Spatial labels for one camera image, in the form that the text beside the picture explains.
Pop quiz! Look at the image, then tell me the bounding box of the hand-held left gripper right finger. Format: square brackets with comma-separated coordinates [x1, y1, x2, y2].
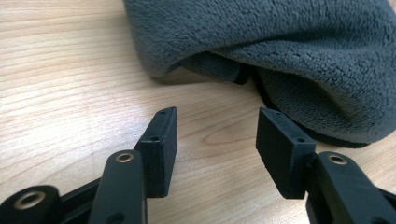
[255, 107, 318, 200]

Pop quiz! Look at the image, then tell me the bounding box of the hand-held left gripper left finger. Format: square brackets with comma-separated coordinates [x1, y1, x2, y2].
[134, 106, 178, 199]

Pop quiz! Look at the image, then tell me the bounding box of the grey microfibre towel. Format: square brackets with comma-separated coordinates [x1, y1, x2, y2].
[122, 0, 396, 148]

